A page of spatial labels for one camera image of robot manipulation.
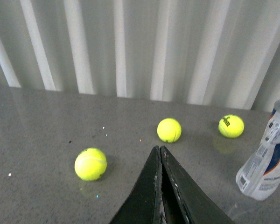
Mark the far left tennis ball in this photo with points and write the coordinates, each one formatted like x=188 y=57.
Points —
x=90 y=164

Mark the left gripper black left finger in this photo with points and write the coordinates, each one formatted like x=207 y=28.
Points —
x=143 y=205

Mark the middle tennis ball with logo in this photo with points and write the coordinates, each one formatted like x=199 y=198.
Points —
x=231 y=126

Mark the clear plastic tennis ball can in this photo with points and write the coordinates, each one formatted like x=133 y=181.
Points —
x=259 y=177

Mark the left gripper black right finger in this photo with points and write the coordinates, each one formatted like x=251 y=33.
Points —
x=184 y=201

